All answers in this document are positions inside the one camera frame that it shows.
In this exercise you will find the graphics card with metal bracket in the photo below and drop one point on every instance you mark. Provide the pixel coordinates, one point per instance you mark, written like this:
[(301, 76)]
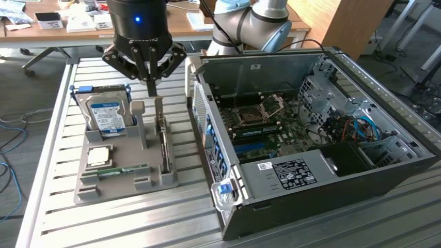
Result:
[(164, 144)]

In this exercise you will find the gray power supply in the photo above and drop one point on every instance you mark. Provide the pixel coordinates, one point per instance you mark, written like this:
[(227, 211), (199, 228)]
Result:
[(261, 186)]

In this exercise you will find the white box stack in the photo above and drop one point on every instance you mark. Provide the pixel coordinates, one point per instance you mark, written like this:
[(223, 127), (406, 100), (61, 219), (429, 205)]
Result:
[(80, 24)]

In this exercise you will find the green motherboard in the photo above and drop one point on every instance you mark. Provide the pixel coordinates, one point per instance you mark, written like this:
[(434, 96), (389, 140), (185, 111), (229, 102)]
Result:
[(291, 129)]

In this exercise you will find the CPU socket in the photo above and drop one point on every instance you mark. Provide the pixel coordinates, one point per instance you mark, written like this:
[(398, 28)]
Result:
[(249, 116)]

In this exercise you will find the metal socket cover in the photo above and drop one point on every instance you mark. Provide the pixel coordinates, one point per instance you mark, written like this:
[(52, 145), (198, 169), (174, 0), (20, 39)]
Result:
[(273, 104)]

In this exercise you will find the CPU chip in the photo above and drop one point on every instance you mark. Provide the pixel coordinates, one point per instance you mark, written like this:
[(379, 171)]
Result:
[(97, 156)]

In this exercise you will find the open black PC case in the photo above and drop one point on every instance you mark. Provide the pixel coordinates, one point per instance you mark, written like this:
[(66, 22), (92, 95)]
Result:
[(309, 206)]

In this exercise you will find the green RAM stick with label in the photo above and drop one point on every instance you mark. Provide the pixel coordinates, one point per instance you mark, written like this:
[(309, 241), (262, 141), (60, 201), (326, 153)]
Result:
[(117, 170)]

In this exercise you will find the red plastic object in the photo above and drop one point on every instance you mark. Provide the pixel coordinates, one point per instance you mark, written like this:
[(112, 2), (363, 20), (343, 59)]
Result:
[(102, 7)]

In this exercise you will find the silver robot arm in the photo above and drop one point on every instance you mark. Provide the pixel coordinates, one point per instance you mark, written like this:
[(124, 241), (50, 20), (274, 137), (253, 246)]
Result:
[(250, 23)]

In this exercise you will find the gray parts rack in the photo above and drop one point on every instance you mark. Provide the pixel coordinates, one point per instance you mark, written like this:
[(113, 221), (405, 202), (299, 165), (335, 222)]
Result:
[(130, 157)]

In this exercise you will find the stack of papers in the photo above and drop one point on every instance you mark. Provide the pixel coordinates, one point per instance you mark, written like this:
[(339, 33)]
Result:
[(197, 23)]

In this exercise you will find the small white box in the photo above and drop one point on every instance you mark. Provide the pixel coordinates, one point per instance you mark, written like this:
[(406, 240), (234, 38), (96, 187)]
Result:
[(102, 22)]

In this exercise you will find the white box with black lid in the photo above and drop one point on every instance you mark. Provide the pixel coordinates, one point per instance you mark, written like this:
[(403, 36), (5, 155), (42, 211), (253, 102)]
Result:
[(48, 20)]

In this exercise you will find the wooden desk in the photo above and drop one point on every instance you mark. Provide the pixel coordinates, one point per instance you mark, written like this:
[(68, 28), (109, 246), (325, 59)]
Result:
[(34, 34)]

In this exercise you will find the blue case latch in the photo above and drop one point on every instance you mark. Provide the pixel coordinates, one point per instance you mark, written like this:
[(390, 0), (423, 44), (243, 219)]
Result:
[(223, 188)]

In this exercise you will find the silver disk bay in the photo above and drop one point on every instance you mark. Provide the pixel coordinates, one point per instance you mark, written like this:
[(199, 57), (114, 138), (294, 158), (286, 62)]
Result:
[(317, 100), (389, 152)]

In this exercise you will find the white desk frame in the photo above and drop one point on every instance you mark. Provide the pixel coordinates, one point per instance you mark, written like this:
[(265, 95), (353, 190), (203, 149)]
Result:
[(418, 23)]

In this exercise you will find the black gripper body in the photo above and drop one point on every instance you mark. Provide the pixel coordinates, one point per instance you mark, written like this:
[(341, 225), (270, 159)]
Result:
[(141, 28)]

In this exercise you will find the hard disk with blue frame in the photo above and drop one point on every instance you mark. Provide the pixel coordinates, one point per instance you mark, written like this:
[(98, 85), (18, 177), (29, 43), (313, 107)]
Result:
[(102, 113)]

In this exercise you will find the paper tag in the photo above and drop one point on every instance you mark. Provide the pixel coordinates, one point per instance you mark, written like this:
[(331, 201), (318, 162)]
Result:
[(17, 27)]

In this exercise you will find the beige bowl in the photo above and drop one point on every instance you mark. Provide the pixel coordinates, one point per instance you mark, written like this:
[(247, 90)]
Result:
[(65, 3)]

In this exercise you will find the blue expansion slot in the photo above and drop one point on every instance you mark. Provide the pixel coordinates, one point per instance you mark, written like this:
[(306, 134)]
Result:
[(249, 147)]

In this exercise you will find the clear plastic bag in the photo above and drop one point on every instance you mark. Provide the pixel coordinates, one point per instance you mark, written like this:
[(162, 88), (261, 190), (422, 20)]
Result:
[(13, 14)]

